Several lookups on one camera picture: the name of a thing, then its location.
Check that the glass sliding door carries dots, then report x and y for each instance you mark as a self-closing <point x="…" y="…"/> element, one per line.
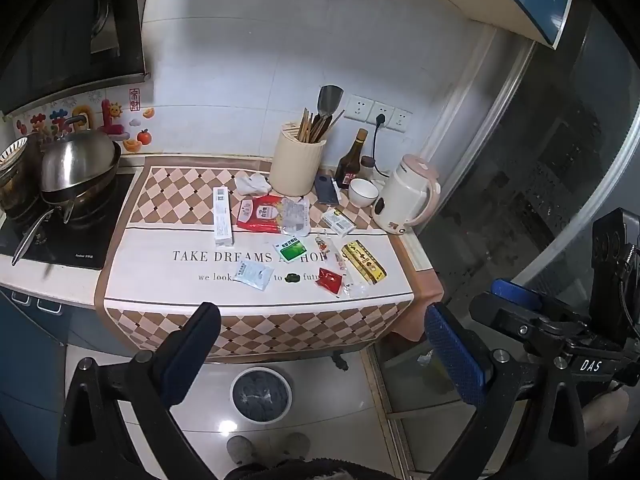
<point x="550" y="160"/>

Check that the dark metal spatula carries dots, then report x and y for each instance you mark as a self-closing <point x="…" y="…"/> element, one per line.
<point x="330" y="99"/>

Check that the light blue packet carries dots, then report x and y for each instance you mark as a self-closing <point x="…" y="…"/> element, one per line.
<point x="255" y="275"/>

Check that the dark cooking pot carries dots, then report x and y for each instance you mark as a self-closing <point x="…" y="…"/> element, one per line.
<point x="17" y="187"/>

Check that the black induction cooktop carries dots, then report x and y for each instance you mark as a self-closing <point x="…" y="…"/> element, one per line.
<point x="87" y="240"/>

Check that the white electric kettle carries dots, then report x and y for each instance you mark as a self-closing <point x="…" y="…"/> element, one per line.
<point x="405" y="200"/>

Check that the cream utensil holder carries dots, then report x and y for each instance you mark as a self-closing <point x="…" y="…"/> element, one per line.
<point x="296" y="167"/>

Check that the striped bowl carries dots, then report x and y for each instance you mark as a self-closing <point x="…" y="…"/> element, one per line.
<point x="14" y="152"/>

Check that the small white green box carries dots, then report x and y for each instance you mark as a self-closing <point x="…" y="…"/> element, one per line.
<point x="337" y="221"/>

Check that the long white carton box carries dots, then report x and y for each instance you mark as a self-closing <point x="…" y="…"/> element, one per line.
<point x="223" y="215"/>

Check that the small seasoning jar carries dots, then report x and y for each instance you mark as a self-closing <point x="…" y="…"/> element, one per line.
<point x="368" y="164"/>

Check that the black power plug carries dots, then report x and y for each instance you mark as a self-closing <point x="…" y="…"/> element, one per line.
<point x="380" y="120"/>

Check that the steel wok lid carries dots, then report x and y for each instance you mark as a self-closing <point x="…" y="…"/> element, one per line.
<point x="77" y="160"/>

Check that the small candy wrapper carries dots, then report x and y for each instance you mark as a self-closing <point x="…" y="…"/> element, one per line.
<point x="323" y="244"/>

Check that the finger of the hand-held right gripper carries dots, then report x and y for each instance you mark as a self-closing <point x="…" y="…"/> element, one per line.
<point x="515" y="292"/>
<point x="500" y="316"/>

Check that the yellow carton box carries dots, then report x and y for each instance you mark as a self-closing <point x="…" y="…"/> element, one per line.
<point x="364" y="261"/>

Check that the blue base cabinet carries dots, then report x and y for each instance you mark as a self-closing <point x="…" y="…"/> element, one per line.
<point x="30" y="360"/>

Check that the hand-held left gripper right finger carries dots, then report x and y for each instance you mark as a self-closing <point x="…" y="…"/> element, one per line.
<point x="452" y="355"/>

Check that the grey slipper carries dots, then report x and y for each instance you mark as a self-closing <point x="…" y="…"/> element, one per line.
<point x="296" y="444"/>
<point x="241" y="450"/>

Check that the red and clear sugar bag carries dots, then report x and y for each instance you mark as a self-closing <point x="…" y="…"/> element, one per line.
<point x="262" y="215"/>

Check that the person's right forearm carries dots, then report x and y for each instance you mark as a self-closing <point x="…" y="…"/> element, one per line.
<point x="602" y="412"/>

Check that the colourful fruit wall sticker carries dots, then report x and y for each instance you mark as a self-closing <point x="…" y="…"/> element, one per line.
<point x="112" y="115"/>

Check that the green and white packet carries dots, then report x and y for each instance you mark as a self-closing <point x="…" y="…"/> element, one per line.
<point x="291" y="250"/>

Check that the dark green bottle cap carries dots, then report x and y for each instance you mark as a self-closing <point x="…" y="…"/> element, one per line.
<point x="292" y="277"/>

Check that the steel wok with lid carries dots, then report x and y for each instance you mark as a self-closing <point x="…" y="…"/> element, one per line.
<point x="87" y="191"/>

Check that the bundle of wooden chopsticks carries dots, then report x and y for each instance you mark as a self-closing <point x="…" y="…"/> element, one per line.
<point x="307" y="127"/>

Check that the white wall socket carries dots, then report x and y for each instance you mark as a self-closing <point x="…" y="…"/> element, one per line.
<point x="401" y="120"/>
<point x="359" y="107"/>
<point x="387" y="109"/>

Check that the clear plastic wrapper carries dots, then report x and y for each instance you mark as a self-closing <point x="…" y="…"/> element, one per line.
<point x="356" y="287"/>

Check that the white round trash bin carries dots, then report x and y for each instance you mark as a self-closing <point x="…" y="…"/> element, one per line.
<point x="261" y="394"/>

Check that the checkered table mat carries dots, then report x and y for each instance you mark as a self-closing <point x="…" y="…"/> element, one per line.
<point x="165" y="270"/>

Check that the dark blue flat box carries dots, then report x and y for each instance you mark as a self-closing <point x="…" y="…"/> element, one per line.
<point x="327" y="189"/>

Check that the white ceramic bowl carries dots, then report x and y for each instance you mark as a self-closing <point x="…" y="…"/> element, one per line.
<point x="363" y="194"/>

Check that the red sauce packet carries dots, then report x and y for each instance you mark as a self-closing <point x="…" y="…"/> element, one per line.
<point x="330" y="280"/>

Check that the dark sauce bottle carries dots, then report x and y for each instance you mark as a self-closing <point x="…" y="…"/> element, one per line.
<point x="349" y="165"/>

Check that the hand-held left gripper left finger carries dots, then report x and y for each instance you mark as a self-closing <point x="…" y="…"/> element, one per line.
<point x="192" y="347"/>

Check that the crumpled white tissue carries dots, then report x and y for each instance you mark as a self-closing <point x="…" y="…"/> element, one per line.
<point x="251" y="183"/>

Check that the black range hood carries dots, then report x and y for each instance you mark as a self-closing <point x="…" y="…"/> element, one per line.
<point x="60" y="35"/>

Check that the person's dark fleece clothing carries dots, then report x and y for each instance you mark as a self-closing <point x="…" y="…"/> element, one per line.
<point x="310" y="471"/>

